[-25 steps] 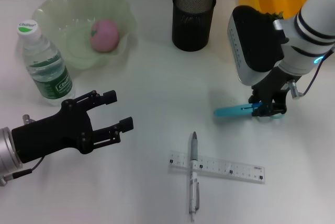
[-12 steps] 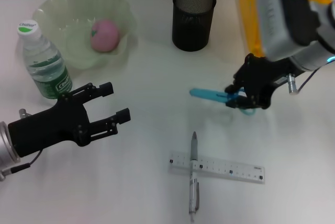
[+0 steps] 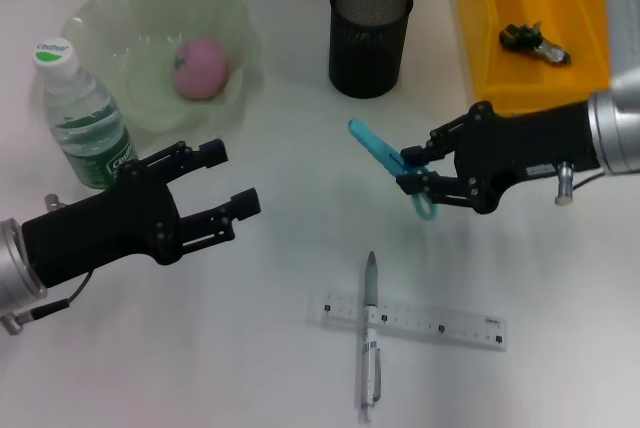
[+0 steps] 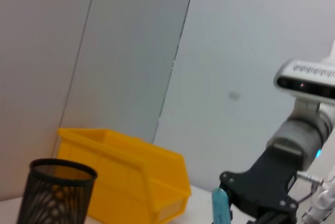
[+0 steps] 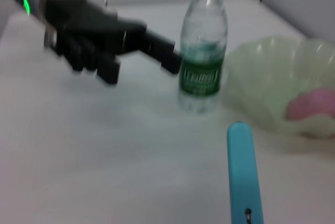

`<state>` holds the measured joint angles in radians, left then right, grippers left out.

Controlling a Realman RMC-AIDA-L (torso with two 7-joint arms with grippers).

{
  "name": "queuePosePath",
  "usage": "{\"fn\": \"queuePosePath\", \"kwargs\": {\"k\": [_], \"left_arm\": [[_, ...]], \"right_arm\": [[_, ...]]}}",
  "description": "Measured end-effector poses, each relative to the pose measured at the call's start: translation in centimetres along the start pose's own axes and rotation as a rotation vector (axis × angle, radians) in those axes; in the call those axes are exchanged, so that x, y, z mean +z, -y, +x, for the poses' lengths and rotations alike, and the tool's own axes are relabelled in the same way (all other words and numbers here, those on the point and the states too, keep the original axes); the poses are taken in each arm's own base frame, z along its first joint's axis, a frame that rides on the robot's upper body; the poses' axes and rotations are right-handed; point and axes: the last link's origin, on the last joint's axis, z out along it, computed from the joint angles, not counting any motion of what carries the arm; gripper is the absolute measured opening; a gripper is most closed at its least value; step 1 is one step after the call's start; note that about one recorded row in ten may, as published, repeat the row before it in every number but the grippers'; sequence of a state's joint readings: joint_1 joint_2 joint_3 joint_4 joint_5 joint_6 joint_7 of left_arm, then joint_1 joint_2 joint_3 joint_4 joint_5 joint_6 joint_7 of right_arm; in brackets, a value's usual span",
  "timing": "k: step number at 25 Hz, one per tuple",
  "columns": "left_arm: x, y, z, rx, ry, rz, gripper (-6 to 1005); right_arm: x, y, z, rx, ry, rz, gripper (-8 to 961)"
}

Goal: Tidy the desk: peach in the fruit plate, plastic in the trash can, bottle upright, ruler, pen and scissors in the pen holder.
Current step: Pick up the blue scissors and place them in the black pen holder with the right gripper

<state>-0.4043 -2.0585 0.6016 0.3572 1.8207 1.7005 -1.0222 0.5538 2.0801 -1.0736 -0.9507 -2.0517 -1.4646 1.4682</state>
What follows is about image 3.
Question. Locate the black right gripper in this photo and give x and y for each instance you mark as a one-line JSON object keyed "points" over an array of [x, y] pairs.
{"points": [[525, 148]]}

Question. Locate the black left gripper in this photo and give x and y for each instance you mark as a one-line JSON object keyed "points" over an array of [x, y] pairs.
{"points": [[105, 223]]}

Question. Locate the blue scissors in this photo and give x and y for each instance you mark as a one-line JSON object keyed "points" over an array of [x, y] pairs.
{"points": [[375, 145]]}

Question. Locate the pink toy peach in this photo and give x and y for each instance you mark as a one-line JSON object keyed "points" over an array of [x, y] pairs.
{"points": [[202, 73]]}

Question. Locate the green plastic wrapper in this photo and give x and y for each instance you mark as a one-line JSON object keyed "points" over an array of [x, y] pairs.
{"points": [[525, 38]]}

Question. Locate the clear green-label water bottle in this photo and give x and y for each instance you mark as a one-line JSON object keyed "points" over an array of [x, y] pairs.
{"points": [[85, 113]]}

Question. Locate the clear plastic ruler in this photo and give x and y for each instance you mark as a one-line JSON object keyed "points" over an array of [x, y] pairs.
{"points": [[430, 323]]}

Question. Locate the black mesh pen holder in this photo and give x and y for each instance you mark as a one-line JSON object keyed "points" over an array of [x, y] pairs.
{"points": [[370, 58]]}

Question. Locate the translucent green fruit plate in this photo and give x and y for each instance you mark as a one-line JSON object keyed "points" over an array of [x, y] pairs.
{"points": [[150, 13]]}

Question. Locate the grey white pen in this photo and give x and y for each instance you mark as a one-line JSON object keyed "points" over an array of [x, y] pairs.
{"points": [[369, 348]]}

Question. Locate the yellow plastic bin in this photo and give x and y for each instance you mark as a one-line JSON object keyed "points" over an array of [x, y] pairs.
{"points": [[500, 93]]}

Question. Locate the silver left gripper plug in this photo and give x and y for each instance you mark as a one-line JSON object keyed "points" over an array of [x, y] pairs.
{"points": [[52, 201]]}

